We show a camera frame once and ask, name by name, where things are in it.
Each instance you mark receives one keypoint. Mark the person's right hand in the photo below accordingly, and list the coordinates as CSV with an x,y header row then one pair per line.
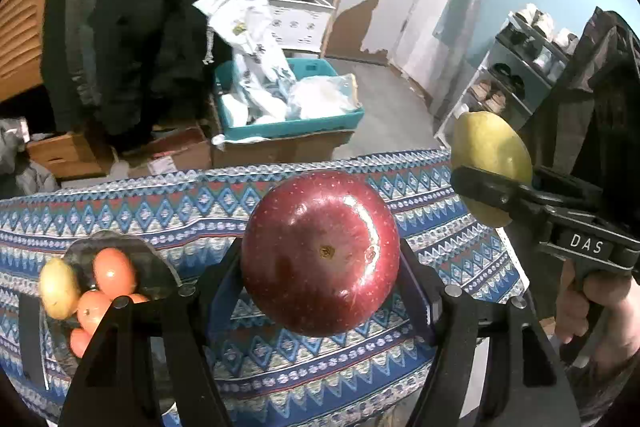
x,y
617,322

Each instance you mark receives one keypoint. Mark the brown hanging coat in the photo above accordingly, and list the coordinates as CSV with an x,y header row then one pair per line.
x,y
600,107

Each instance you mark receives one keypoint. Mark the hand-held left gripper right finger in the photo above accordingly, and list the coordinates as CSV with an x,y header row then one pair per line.
x,y
415,307

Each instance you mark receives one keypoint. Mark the small orange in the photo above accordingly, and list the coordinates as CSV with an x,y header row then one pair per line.
x,y
92,309
79,343

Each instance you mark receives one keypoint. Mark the red apple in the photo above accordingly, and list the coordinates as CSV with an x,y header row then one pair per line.
x,y
320,252

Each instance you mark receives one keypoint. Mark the blue patterned blanket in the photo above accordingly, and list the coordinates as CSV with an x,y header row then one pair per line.
x,y
310,372

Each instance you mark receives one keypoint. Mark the large cardboard box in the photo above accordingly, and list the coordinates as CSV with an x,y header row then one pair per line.
x,y
280,149

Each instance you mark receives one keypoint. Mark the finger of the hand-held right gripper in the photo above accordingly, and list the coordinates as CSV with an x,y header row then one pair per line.
x,y
500,194
565,187

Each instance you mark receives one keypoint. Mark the clear plastic bag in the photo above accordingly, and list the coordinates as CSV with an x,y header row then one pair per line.
x,y
320,94

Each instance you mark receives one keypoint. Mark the clear glass plate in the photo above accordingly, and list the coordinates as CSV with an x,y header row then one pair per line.
x,y
150,272

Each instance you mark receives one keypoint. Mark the white patterned storage box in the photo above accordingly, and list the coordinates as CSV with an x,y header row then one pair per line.
x,y
300,24

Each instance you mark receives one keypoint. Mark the small cardboard box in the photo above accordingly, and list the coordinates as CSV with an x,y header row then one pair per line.
x,y
170,154

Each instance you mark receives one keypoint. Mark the yellow lemon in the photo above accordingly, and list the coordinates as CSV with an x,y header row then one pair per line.
x,y
57,289

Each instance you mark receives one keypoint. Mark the group of shoes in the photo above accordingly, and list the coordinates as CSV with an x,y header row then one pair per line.
x,y
537,19

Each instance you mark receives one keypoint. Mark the teal plastic bin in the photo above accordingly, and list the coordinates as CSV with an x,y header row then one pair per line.
x,y
310,67

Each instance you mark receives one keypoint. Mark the yellow pear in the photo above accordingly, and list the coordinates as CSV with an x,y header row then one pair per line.
x,y
487,142

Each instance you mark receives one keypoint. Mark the grey shoe rack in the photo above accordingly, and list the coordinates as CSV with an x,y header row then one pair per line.
x,y
492,57

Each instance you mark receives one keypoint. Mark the white printed plastic bag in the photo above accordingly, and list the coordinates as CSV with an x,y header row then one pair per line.
x,y
250,37

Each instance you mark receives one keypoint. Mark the grey crumpled clothing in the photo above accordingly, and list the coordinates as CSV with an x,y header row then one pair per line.
x,y
25,167

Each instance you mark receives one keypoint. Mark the wooden drawer box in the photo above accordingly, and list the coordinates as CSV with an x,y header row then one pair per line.
x,y
65,154

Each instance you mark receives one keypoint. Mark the louvered wooden cabinet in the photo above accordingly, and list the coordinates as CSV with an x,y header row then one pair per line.
x,y
25,32

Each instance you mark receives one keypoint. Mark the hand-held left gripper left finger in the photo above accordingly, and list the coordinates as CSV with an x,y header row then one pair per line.
x,y
222,322

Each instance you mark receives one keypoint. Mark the black hanging coat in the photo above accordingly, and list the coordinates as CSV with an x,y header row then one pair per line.
x,y
150,32

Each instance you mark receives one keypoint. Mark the orange tomatoes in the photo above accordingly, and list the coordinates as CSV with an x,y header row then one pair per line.
x,y
115,272

